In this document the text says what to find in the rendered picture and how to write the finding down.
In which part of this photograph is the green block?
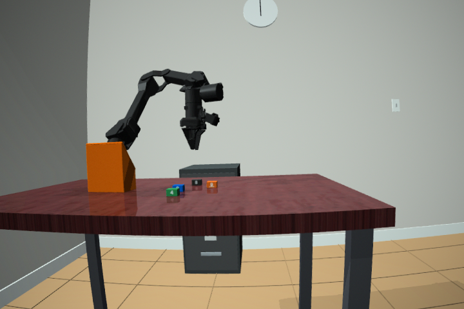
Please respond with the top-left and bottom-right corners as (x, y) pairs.
(166, 188), (180, 196)

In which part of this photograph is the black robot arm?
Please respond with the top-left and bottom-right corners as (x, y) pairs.
(106, 69), (224, 150)

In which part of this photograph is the blue block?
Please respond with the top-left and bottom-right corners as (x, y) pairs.
(172, 184), (185, 192)

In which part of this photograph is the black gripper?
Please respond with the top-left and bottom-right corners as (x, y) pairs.
(180, 102), (206, 150)

